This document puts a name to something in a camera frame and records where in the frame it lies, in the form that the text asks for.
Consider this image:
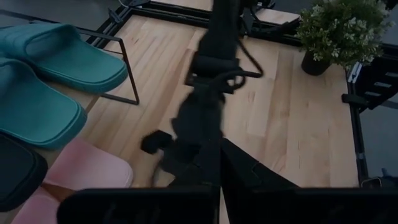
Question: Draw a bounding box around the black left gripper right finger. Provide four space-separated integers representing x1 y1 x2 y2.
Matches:
220 138 398 224

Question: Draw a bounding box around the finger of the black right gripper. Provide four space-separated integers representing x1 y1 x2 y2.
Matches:
160 152 200 180

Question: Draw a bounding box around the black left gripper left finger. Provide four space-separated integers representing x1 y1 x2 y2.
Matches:
57 138 221 224

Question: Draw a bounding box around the pink rubber slide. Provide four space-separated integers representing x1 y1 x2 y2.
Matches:
11 185 65 224
42 138 134 191

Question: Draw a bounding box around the black rubber slide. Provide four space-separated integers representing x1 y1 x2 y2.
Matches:
0 133 49 213

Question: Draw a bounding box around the green rubber slide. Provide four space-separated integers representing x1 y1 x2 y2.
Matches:
0 57 88 150
0 23 129 95

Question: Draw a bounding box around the green potted plant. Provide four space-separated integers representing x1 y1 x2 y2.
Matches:
294 0 394 77

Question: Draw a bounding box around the wooden shelf black metal frame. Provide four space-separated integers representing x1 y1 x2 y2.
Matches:
46 27 140 110

